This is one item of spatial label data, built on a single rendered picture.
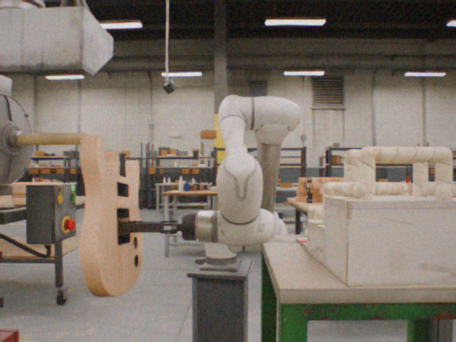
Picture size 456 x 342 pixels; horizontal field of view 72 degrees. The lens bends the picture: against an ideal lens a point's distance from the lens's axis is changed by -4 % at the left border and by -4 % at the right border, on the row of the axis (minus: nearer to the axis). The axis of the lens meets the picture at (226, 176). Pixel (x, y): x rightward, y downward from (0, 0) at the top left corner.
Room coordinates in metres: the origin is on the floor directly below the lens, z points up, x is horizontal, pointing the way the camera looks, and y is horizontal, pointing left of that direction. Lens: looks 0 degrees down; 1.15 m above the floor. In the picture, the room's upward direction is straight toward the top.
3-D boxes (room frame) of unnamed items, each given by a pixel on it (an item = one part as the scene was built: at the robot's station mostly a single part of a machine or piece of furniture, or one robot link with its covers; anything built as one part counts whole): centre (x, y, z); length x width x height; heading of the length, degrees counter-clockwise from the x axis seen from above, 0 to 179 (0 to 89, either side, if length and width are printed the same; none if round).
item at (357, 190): (0.70, -0.28, 1.12); 0.11 x 0.03 x 0.03; 2
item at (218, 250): (1.59, 0.01, 0.87); 0.18 x 0.16 x 0.22; 92
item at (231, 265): (1.59, 0.04, 0.73); 0.22 x 0.18 x 0.06; 80
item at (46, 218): (1.11, 0.69, 0.99); 0.24 x 0.21 x 0.26; 88
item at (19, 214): (1.05, 0.69, 1.02); 0.19 x 0.04 x 0.04; 178
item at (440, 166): (0.66, -0.46, 1.15); 0.03 x 0.03 x 0.09
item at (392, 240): (0.71, -0.37, 1.02); 0.27 x 0.15 x 0.17; 92
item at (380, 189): (0.82, -0.37, 1.12); 0.20 x 0.03 x 0.03; 91
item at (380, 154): (0.66, -0.37, 1.20); 0.20 x 0.03 x 0.03; 91
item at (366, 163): (0.66, -0.29, 1.15); 0.03 x 0.03 x 0.09
